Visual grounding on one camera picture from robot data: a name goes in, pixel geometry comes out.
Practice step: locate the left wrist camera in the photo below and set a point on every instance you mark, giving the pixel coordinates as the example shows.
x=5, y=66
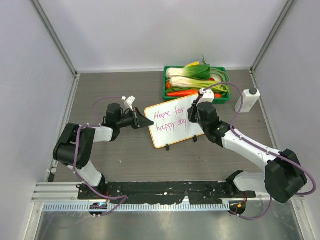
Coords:
x=128, y=102

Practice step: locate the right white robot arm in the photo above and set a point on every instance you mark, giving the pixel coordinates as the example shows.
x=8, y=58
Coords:
x=281, y=175

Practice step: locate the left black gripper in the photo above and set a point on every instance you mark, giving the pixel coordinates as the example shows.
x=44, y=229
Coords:
x=139, y=121

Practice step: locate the large orange carrot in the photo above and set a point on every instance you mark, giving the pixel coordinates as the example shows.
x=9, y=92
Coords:
x=182, y=93

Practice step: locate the small orange carrot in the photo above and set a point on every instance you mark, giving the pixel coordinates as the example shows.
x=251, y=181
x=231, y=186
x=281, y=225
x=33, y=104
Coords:
x=217, y=95

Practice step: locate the white slotted cable duct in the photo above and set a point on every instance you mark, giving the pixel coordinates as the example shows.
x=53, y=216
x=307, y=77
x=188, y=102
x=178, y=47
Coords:
x=94, y=207

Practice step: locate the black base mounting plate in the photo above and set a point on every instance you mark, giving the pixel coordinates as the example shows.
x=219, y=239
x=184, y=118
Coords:
x=174, y=192

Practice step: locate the upper bok choy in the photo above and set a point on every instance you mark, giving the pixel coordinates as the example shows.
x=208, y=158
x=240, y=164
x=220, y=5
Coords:
x=201, y=71

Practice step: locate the yellow pepper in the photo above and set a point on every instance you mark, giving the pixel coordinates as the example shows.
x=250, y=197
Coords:
x=196, y=63

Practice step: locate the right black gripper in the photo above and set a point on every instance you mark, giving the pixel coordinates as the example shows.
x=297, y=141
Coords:
x=192, y=111

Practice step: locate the lower bok choy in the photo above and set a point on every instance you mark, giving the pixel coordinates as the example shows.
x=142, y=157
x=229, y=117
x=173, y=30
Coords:
x=180, y=83

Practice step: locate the small orange-framed whiteboard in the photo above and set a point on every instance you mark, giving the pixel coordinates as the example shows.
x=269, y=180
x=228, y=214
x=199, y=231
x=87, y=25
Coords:
x=171, y=123

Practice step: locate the green long beans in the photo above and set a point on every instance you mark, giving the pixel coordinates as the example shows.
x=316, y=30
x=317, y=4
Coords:
x=220, y=76

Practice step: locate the bok choy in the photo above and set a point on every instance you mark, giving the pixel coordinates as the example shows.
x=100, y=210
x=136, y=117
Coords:
x=180, y=83
x=201, y=71

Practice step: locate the white bottle grey cap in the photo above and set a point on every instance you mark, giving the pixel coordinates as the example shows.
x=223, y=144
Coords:
x=250, y=97

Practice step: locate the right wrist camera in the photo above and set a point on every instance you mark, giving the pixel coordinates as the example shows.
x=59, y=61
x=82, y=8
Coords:
x=206, y=96

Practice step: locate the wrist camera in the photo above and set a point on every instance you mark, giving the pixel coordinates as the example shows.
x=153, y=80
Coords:
x=128, y=102
x=206, y=96

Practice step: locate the green plastic crate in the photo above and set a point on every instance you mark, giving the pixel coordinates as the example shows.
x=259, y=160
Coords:
x=225, y=97

